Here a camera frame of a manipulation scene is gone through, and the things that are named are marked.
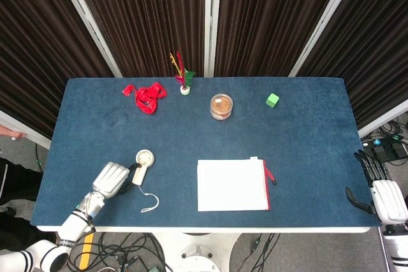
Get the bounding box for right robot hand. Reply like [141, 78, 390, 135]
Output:
[345, 149, 408, 225]

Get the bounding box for white table pedestal base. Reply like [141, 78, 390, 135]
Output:
[152, 232, 240, 272]

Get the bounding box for round clear container brown contents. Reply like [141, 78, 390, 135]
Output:
[210, 93, 233, 120]

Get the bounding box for feather shuttlecock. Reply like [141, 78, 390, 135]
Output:
[169, 50, 196, 96]

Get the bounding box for white zipper pouch red trim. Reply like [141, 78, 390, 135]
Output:
[196, 156, 277, 212]

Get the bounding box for red lanyard ribbon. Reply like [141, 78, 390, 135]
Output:
[122, 82, 168, 115]

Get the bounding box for black floor cable bundle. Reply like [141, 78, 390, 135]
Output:
[65, 233, 166, 272]

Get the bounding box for black cable with inline box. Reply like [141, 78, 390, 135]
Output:
[244, 233, 281, 272]

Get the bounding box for green cube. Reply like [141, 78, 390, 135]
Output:
[265, 92, 280, 108]

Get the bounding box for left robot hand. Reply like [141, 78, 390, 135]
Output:
[92, 161, 142, 199]

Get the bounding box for yellow floor tape strip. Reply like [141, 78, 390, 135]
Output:
[78, 232, 95, 270]

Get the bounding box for black power strip with adapters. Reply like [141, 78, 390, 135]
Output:
[363, 134, 408, 164]

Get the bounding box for white handheld fan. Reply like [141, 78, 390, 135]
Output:
[131, 148, 160, 213]

